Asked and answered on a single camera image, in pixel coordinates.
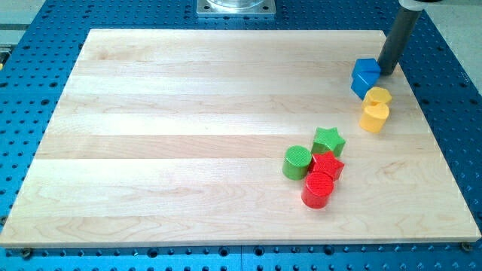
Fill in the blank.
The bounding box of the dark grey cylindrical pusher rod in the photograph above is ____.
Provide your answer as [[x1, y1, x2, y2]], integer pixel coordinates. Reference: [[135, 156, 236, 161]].
[[377, 7, 421, 75]]

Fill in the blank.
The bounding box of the white rod holder collar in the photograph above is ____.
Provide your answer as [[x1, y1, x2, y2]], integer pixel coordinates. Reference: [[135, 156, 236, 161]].
[[398, 0, 429, 11]]

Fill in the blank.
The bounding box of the blue triangle block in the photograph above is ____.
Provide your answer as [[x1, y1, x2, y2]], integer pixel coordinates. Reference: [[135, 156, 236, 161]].
[[351, 72, 380, 100]]

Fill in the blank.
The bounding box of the blue cube block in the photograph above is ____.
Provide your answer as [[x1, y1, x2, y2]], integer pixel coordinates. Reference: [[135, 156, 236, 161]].
[[352, 58, 381, 78]]

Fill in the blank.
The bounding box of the yellow hexagon block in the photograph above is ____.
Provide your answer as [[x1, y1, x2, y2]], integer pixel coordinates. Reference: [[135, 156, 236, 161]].
[[361, 87, 392, 108]]

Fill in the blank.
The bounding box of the yellow heart block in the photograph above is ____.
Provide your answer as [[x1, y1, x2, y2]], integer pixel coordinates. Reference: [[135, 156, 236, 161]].
[[358, 103, 390, 133]]

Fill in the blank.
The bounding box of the green star block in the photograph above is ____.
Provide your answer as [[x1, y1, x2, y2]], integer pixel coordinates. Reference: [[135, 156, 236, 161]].
[[311, 127, 346, 157]]

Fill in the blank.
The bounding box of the red star block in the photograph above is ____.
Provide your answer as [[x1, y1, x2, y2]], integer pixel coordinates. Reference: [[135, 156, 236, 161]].
[[308, 151, 345, 181]]

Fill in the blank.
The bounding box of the green cylinder block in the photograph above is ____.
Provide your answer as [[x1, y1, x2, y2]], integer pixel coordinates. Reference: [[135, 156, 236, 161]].
[[282, 145, 312, 180]]

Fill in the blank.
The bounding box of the red cylinder block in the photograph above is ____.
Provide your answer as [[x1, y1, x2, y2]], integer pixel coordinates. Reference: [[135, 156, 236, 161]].
[[301, 172, 334, 209]]

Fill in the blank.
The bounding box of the silver robot mounting plate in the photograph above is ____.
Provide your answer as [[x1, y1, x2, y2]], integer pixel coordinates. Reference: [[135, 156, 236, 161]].
[[196, 0, 276, 16]]

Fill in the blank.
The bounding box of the right board stop screw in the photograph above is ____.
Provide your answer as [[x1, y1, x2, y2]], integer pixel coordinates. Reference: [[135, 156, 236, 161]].
[[460, 242, 473, 252]]

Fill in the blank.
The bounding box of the board stop screw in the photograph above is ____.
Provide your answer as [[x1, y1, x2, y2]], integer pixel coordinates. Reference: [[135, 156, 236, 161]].
[[20, 248, 32, 259], [460, 242, 473, 252]]

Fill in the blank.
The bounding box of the light wooden board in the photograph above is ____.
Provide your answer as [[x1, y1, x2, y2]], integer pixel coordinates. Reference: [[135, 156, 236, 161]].
[[1, 29, 480, 248]]

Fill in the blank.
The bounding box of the left board stop screw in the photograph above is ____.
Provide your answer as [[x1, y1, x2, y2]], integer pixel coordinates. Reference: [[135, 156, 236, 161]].
[[20, 248, 32, 259]]

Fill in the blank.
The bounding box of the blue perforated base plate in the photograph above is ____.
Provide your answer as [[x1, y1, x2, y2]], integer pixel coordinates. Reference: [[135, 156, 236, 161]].
[[1, 1, 481, 270]]

